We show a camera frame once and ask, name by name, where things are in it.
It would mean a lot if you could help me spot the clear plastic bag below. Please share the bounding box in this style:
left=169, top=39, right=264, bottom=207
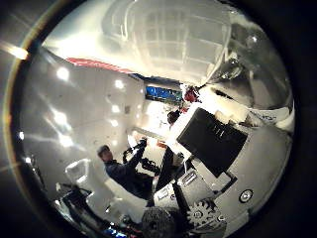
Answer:
left=43, top=0, right=295, bottom=115

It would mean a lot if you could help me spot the red and white decoration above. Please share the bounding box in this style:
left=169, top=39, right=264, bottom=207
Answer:
left=182, top=86, right=201, bottom=104

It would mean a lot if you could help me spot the person in dark jacket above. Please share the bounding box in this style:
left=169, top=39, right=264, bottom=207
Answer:
left=96, top=137, right=157, bottom=201

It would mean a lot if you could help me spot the blue lit wall screen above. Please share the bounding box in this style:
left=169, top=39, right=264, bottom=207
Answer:
left=145, top=84, right=183, bottom=104

